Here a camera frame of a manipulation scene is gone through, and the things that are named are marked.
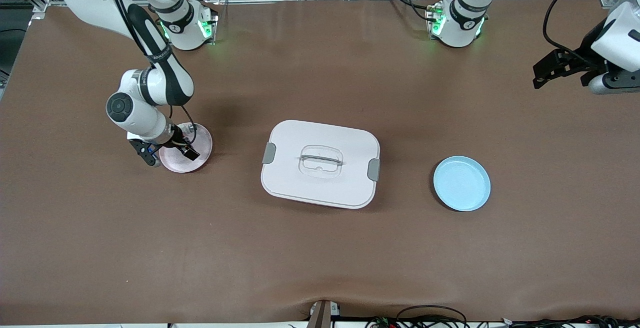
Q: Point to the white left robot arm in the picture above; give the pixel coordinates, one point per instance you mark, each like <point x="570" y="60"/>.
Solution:
<point x="457" y="23"/>

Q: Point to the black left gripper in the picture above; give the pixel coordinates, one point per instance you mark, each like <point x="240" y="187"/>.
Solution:
<point x="583" y="56"/>

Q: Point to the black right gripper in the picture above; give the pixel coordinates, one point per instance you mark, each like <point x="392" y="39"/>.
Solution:
<point x="179" y="143"/>

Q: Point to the pink round plate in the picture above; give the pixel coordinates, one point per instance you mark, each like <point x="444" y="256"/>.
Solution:
<point x="185" y="165"/>

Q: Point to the white lidded box grey latches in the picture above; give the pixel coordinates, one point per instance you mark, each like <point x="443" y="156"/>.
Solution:
<point x="320" y="188"/>

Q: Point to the aluminium frame post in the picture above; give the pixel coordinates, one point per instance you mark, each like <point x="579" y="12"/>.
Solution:
<point x="322" y="315"/>

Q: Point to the light blue round plate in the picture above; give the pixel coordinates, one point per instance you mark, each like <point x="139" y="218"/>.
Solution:
<point x="460" y="183"/>

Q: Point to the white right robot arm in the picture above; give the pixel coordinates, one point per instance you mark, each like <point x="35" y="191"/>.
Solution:
<point x="142" y="118"/>

